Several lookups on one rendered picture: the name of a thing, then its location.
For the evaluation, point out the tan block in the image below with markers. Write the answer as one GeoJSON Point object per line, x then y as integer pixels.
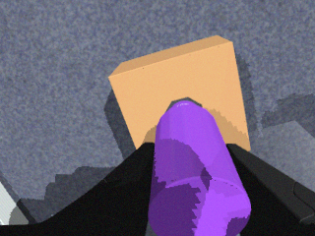
{"type": "Point", "coordinates": [202, 72]}

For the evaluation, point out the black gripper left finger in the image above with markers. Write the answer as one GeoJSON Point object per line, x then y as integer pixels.
{"type": "Point", "coordinates": [118, 205]}

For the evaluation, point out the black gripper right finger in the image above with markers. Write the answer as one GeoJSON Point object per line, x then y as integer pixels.
{"type": "Point", "coordinates": [280, 206]}

